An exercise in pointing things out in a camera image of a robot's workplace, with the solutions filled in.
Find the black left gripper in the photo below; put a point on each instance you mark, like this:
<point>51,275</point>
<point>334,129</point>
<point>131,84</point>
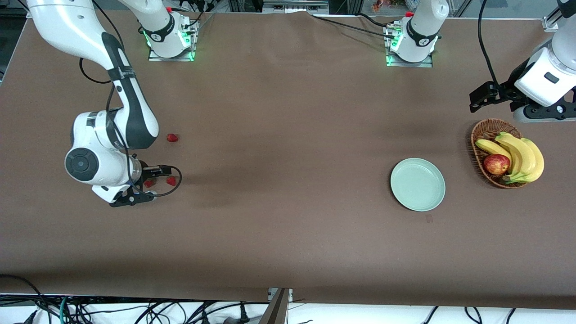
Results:
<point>509,89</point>

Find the red strawberry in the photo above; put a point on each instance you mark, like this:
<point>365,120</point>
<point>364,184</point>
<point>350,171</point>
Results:
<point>171,181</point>
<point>149,183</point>
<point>172,137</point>

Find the small yellow banana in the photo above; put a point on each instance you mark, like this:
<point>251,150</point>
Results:
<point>490,147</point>

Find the large table cover sheet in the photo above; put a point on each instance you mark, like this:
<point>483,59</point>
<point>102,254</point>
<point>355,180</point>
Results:
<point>288,135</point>

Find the pale green round plate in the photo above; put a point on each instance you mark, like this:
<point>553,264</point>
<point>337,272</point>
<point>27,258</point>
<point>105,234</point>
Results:
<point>417,184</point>

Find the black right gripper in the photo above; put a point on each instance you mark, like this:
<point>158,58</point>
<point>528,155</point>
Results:
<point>138,171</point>

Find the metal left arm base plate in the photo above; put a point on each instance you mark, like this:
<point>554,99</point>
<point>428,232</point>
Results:
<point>427,63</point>

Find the aluminium frame rail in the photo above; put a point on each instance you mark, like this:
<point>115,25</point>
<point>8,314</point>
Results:
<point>550,22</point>

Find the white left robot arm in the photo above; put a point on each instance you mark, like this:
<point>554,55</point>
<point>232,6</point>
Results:
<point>423,27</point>

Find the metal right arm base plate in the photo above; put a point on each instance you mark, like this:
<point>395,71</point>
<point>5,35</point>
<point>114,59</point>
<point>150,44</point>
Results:
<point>155,56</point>

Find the grey table support post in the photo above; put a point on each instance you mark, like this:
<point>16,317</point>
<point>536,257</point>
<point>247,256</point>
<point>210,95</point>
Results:
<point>276,310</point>

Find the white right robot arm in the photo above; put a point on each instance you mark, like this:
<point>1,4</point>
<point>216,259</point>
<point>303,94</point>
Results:
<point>63,27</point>

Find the red orange background object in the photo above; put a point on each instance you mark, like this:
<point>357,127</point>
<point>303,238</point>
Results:
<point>380,5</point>

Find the brown wicker basket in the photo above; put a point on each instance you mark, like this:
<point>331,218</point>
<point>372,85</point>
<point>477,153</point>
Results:
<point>485,131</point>

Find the red apple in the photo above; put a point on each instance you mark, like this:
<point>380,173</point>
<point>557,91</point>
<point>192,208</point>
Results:
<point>496,164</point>

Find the dark background frame structure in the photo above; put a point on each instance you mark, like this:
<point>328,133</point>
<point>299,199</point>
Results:
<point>292,5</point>

